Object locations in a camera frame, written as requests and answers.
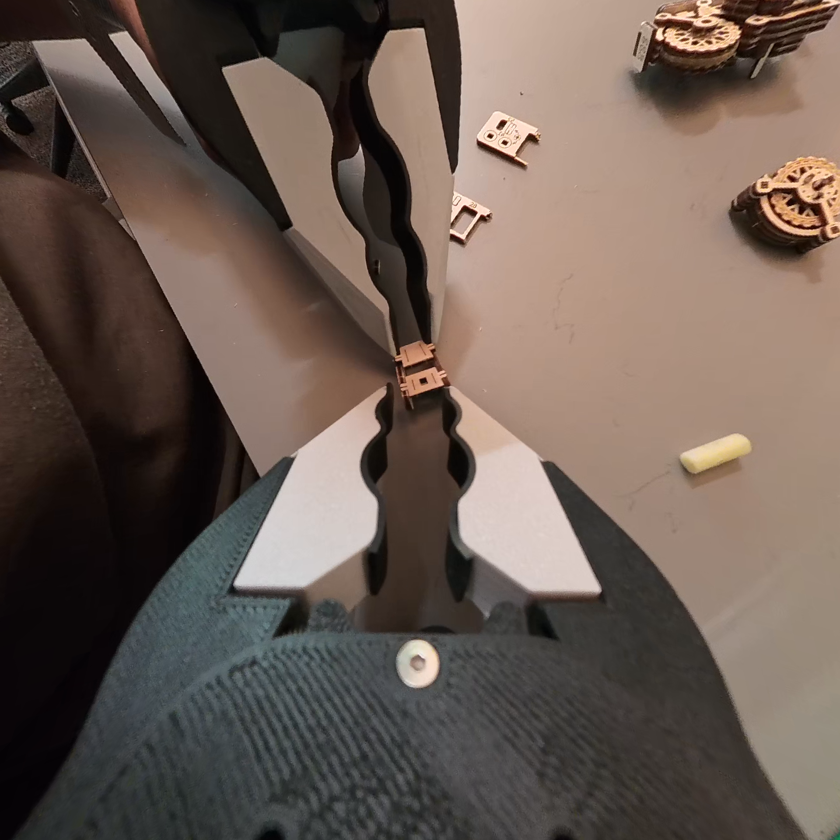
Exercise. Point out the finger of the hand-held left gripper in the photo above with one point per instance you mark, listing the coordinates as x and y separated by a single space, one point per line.
413 118
289 157

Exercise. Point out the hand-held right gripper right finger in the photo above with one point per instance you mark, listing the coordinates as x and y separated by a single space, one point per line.
518 525

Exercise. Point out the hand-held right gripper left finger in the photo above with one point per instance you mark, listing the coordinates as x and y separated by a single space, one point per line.
308 518

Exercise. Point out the small wooden puzzle block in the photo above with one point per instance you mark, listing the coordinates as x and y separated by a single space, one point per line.
423 380

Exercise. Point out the grey desk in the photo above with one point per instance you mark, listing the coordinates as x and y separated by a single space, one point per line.
590 341

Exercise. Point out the flat wooden puzzle piece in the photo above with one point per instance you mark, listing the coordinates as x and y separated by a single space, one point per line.
502 136

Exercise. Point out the black chair base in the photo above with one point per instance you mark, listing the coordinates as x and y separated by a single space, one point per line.
14 115

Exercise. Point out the yellow foam cylinder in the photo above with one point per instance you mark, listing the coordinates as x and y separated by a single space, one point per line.
715 453

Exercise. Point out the person's brown trousers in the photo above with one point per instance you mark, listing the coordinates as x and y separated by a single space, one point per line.
98 407

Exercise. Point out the large wooden gear model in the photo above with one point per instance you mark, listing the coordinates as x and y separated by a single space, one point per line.
702 39

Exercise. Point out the round wooden wheel assembly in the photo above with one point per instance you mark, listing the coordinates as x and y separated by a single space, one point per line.
791 203

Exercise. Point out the flat wooden frame piece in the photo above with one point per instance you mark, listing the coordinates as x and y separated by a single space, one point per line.
469 220

